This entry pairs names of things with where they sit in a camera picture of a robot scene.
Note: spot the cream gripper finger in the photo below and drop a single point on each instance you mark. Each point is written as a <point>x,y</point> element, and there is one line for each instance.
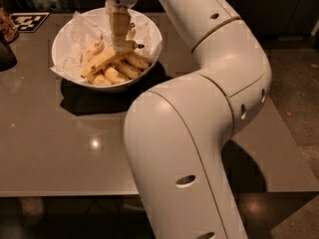
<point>120,20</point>

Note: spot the long top banana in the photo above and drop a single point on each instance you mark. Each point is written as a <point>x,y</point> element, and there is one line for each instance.
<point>107,56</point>

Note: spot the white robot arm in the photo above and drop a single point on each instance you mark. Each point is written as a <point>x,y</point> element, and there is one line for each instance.
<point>175,131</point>

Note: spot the white bowl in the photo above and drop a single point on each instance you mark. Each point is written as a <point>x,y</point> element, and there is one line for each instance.
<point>109,50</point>

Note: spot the banana back left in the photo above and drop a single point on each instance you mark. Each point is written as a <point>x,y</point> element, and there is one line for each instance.
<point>93,50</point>

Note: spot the banana right front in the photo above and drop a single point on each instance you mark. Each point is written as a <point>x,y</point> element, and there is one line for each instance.
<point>137,61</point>

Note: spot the banana middle front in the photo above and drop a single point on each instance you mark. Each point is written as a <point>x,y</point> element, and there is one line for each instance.
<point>129,70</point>

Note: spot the banana centre front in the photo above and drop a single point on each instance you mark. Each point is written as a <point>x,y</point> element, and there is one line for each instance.
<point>114,76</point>

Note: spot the banana left front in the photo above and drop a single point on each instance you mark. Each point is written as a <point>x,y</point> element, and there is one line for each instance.
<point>98,79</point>

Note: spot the white paper liner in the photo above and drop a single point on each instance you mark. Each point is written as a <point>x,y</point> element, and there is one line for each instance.
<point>74,40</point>

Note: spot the black white fiducial marker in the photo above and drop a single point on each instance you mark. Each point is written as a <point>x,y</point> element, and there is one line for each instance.
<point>29,22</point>

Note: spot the brown patterned object top left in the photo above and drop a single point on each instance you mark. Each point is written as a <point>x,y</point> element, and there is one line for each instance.
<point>7,26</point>

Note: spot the dark object left edge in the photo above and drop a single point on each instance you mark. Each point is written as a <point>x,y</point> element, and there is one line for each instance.
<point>7,57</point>

